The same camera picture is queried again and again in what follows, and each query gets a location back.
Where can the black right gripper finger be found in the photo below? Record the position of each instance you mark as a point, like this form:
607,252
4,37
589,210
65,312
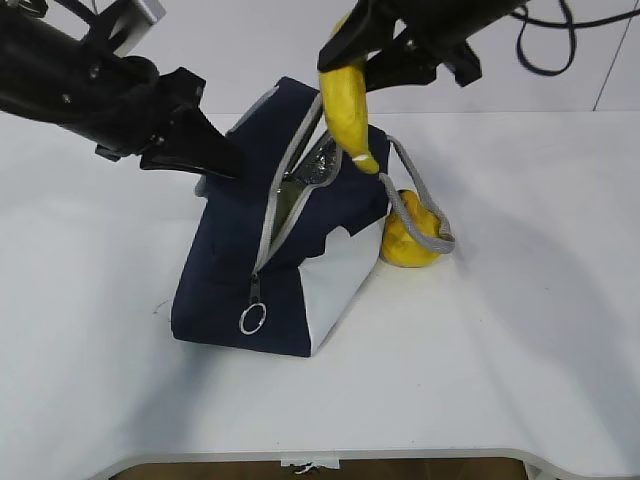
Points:
396,67
368,27

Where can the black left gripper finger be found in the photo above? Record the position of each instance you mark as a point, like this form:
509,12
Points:
197,159
193,128

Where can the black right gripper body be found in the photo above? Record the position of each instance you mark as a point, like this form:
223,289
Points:
442,29

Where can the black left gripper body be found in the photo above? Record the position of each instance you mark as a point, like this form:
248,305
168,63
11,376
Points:
136,105

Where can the yellow banana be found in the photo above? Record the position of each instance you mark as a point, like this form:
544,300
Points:
345,109

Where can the navy blue lunch bag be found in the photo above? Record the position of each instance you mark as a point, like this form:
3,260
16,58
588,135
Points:
280,253

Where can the yellow pear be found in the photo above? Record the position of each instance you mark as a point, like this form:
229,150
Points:
398,247

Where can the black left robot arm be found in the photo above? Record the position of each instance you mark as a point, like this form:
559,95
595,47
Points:
42,73

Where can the white tape on table edge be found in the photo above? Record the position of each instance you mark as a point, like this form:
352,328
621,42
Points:
306,463

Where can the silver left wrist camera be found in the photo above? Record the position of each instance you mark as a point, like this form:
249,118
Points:
124,23

